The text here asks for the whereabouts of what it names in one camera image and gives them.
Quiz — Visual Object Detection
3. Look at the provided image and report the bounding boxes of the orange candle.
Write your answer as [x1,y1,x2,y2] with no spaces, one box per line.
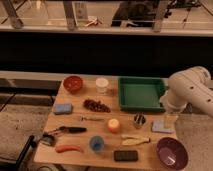
[107,119,120,133]

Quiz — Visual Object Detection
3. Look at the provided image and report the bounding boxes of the small metal clip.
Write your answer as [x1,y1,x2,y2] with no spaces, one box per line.
[40,134,56,146]

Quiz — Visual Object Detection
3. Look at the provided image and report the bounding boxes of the green plastic tray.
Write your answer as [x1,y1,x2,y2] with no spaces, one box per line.
[118,77,166,112]

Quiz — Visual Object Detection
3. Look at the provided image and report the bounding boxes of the light blue sponge block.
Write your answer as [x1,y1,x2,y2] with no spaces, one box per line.
[151,120,174,134]

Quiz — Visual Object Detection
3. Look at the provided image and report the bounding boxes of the yellow banana peel toy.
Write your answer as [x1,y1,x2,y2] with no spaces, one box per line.
[121,134,150,146]

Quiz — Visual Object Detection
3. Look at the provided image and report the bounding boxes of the small metal fork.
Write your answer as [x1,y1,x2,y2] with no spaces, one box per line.
[80,117,104,122]

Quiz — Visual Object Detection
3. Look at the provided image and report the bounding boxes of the small metal cup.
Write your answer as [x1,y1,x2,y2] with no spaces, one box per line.
[133,114,146,129]

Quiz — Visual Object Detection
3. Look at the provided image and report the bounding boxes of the person in background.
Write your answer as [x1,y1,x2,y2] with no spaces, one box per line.
[111,0,158,27]

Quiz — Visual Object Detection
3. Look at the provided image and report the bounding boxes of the blue sponge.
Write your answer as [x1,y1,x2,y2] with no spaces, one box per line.
[53,104,72,115]

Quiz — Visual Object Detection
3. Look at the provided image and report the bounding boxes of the bunch of dark grapes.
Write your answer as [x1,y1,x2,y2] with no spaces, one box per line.
[83,99,111,113]

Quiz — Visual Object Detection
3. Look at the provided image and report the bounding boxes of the red-brown bowl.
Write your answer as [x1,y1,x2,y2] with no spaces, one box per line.
[63,76,83,93]

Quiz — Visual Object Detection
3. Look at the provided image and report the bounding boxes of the blue plastic cup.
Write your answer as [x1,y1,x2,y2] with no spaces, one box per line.
[89,136,105,152]

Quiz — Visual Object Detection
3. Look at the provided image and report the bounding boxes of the black eraser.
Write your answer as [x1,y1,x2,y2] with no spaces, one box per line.
[114,150,138,162]

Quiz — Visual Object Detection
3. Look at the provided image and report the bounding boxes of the white plastic cup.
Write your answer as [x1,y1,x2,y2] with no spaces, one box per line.
[95,77,109,93]

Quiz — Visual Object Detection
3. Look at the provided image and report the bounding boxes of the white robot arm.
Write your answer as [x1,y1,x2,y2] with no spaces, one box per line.
[160,66,213,118]

